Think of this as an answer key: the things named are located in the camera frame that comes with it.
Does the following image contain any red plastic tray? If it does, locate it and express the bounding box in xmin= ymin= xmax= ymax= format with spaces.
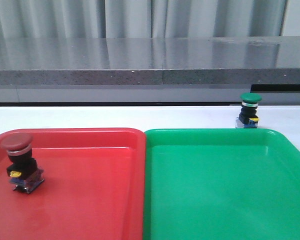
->
xmin=0 ymin=128 xmax=146 ymax=240

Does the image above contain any white pleated curtain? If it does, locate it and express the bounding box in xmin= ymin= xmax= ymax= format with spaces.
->
xmin=0 ymin=0 xmax=287 ymax=39

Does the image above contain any red mushroom push button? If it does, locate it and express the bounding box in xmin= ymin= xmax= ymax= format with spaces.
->
xmin=0 ymin=132 xmax=45 ymax=194

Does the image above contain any green plastic tray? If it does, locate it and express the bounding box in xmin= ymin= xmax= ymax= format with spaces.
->
xmin=143 ymin=129 xmax=300 ymax=240

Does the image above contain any green mushroom push button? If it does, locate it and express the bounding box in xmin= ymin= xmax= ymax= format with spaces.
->
xmin=235 ymin=92 xmax=262 ymax=129

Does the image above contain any grey stone counter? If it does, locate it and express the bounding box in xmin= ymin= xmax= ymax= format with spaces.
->
xmin=0 ymin=36 xmax=300 ymax=105

